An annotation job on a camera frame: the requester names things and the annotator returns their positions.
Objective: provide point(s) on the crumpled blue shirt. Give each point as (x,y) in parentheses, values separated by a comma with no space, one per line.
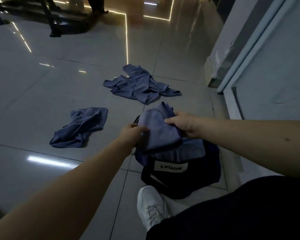
(140,84)

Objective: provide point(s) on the person's dark trousers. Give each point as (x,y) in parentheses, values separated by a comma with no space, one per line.
(240,212)

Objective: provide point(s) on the person's right thumb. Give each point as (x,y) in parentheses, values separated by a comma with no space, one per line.
(172,120)

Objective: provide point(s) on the person's white sneaker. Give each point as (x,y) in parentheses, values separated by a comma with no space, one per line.
(150,207)

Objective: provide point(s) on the person's left forearm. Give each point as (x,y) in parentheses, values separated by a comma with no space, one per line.
(65,197)

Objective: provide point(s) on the white door frame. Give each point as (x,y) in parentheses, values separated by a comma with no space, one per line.
(250,47)

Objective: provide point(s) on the dark bag with white label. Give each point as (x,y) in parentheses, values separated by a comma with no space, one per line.
(190,179)

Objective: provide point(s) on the black metal stand frame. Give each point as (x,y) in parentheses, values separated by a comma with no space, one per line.
(50,19)

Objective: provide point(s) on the person's left thumb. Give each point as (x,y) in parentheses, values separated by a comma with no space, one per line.
(143,130)

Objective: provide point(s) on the blue cloth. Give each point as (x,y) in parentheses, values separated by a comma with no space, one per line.
(160,132)
(187,149)
(82,127)

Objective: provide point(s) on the crumpled blue cloth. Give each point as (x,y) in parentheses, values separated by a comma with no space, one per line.
(82,127)

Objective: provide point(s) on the person's left hand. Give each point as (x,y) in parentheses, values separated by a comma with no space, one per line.
(130,136)

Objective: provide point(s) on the blue cloth inside bag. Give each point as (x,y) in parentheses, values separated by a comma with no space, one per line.
(187,149)

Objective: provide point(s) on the person's right forearm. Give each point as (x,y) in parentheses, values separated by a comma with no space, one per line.
(255,144)

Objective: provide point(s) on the person's right hand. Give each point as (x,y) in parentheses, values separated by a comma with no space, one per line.
(190,124)

